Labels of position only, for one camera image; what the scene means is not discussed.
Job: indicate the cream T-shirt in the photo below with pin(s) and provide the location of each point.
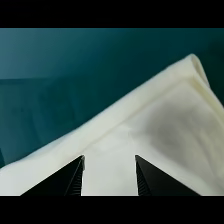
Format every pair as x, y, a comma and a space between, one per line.
156, 133

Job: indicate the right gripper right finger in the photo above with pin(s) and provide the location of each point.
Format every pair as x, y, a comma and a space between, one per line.
156, 183

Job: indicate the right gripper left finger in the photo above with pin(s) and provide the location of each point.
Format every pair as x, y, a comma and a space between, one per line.
63, 181

